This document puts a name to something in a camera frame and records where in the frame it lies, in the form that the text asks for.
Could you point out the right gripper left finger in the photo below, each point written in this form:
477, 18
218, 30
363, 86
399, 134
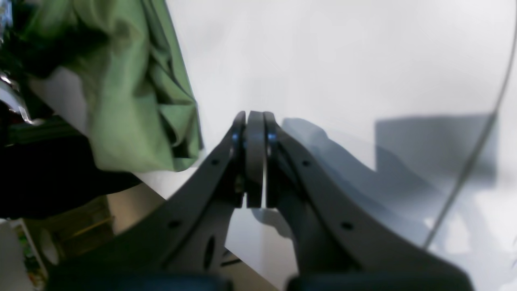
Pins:
180, 245

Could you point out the green t-shirt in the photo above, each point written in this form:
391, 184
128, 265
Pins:
142, 114

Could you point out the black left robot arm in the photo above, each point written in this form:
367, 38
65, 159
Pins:
46, 169

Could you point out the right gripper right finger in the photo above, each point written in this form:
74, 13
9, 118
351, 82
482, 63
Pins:
338, 245

